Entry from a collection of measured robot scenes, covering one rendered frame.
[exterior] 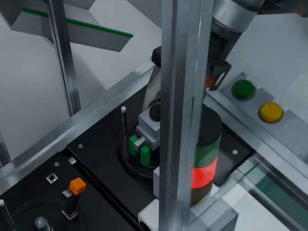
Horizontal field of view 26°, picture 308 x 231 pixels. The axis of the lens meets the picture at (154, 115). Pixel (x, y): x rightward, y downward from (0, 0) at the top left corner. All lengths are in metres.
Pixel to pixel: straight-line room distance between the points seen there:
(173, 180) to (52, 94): 0.71
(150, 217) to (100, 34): 0.35
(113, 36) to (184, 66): 0.71
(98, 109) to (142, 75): 0.12
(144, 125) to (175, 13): 0.60
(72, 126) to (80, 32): 0.18
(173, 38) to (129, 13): 0.99
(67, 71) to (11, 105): 0.25
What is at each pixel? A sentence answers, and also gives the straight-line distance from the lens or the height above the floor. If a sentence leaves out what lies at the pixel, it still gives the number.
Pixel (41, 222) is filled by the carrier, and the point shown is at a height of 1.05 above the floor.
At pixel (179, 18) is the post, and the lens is 0.53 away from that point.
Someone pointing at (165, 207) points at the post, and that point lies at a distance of 0.84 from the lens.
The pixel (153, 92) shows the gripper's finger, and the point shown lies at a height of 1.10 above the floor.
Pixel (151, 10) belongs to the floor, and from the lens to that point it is 2.69.
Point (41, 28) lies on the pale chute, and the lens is 1.15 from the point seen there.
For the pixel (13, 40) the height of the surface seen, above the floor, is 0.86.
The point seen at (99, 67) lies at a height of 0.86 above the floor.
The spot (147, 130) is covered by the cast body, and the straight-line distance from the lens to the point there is 1.12.
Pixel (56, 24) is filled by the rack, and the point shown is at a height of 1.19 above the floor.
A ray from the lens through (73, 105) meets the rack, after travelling 1.30.
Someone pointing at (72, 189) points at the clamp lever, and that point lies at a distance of 1.08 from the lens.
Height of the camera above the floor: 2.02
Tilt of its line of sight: 58 degrees down
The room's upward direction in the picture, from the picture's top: straight up
